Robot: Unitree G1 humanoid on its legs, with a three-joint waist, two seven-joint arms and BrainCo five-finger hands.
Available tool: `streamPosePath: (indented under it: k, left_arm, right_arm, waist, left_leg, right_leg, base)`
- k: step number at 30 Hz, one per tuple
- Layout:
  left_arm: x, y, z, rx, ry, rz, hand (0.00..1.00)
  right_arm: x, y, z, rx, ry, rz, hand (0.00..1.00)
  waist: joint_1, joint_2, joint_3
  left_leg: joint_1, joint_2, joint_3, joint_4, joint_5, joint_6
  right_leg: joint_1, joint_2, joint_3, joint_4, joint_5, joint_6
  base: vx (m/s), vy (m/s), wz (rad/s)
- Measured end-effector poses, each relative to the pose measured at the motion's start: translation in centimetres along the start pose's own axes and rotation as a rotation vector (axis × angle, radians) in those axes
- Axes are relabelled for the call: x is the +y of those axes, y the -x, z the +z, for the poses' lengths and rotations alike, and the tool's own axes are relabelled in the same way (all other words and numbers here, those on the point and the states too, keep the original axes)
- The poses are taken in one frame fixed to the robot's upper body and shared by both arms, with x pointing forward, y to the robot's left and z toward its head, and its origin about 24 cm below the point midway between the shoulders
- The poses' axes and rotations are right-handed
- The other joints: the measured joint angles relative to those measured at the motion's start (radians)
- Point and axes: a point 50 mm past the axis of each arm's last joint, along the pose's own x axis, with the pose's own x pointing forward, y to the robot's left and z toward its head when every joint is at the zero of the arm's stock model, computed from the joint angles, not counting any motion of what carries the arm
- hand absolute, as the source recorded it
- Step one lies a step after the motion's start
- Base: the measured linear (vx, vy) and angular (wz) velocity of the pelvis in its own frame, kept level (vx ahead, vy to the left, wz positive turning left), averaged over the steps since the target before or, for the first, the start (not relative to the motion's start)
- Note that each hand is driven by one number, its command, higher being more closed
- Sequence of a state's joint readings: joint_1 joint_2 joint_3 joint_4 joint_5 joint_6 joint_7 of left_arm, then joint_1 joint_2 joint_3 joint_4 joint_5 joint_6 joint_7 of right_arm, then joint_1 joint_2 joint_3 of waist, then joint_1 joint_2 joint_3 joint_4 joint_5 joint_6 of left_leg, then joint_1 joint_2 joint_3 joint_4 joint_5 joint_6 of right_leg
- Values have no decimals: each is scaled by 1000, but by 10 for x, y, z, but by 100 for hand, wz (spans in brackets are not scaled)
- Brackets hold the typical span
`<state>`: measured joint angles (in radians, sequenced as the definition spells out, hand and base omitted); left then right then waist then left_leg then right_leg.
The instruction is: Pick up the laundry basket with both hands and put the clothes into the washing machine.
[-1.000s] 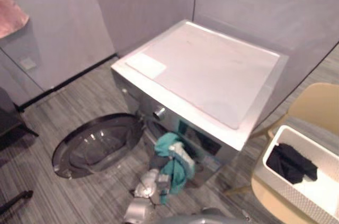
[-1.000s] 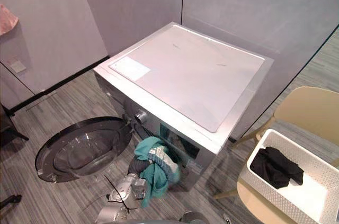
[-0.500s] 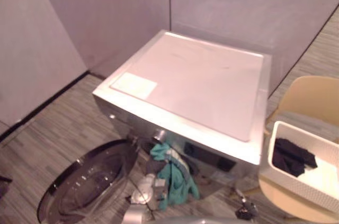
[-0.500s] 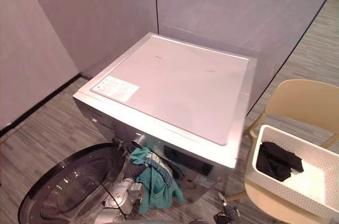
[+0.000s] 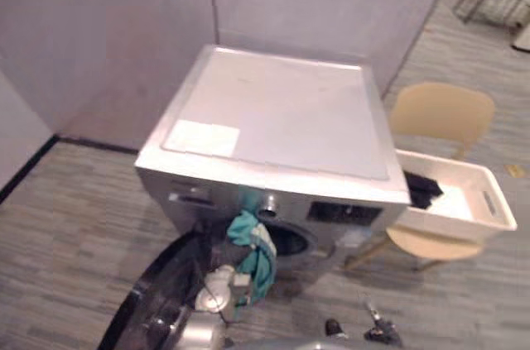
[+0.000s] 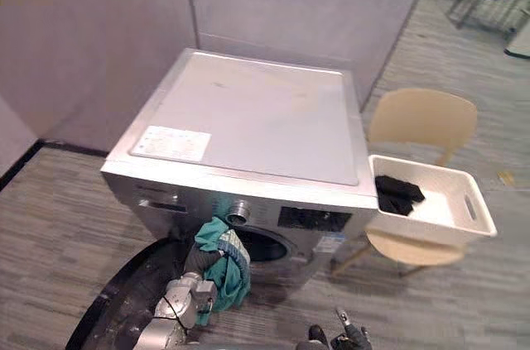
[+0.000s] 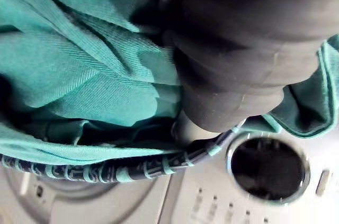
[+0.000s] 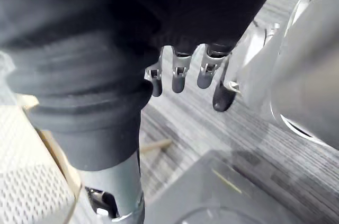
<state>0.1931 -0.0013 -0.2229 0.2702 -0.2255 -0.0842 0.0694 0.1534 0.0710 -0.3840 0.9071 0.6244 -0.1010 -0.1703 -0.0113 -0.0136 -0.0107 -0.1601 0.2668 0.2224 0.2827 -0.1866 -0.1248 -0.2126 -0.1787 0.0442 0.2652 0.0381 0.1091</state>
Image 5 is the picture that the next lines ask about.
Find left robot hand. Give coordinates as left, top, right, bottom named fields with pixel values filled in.
left=208, top=237, right=250, bottom=276

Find black round washing machine door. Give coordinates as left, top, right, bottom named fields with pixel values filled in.
left=97, top=227, right=233, bottom=350

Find white sticker on washer lid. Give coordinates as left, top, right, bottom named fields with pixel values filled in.
left=162, top=119, right=242, bottom=157

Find silver front-load washing machine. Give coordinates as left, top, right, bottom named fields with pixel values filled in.
left=133, top=44, right=412, bottom=281

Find black washer display panel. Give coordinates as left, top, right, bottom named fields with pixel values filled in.
left=306, top=200, right=383, bottom=228

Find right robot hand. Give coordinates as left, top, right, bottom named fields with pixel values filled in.
left=324, top=301, right=403, bottom=346

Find grey flat floor object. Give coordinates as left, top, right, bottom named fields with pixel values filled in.
left=512, top=28, right=530, bottom=54

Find white plastic laundry basket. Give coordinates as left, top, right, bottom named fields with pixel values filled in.
left=387, top=149, right=518, bottom=242

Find black clothes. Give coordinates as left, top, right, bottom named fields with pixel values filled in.
left=402, top=170, right=446, bottom=210

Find teal garment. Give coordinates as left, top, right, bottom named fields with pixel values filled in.
left=225, top=190, right=278, bottom=308

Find silver washer control knob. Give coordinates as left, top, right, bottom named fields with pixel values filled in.
left=257, top=194, right=280, bottom=219

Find beige wooden chair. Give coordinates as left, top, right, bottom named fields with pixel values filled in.
left=344, top=81, right=496, bottom=273

